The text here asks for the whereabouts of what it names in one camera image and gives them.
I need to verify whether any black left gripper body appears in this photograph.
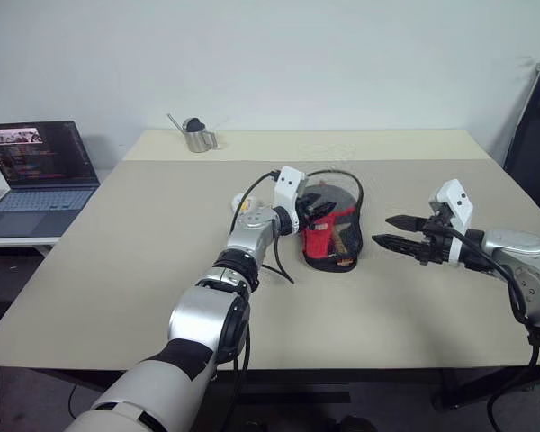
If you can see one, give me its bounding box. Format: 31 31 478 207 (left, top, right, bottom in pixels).
295 190 321 231

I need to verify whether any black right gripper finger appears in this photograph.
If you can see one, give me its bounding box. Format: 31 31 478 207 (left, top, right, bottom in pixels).
370 233 427 259
384 215 429 232

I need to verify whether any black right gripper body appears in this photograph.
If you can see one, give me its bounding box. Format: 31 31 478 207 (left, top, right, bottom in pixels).
417 210 453 267

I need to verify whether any red ping pong paddle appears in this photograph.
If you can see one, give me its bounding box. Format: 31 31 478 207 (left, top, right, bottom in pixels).
301 183 359 267

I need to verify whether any black racket bag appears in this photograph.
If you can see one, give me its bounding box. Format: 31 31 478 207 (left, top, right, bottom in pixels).
298 168 366 274

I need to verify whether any open blue laptop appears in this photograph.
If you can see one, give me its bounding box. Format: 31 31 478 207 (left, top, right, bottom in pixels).
0 120 102 239

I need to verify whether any white side table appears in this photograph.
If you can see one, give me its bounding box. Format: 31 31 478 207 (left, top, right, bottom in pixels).
0 133 131 258

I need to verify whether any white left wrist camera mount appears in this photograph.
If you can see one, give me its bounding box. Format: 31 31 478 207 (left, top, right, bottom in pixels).
273 166 308 226

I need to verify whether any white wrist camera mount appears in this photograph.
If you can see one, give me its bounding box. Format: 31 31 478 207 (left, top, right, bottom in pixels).
427 178 474 266
273 166 308 226

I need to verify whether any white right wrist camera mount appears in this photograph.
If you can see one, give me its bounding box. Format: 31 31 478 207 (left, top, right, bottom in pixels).
427 178 474 266

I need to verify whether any steel cup with handle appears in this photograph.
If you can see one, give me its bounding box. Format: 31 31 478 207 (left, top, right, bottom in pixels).
183 127 221 154

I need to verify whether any black panel with silver frame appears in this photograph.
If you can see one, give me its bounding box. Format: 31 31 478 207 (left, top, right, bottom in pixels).
502 59 540 229

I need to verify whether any black table frame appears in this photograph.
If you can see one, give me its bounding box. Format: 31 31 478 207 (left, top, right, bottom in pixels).
0 364 540 413

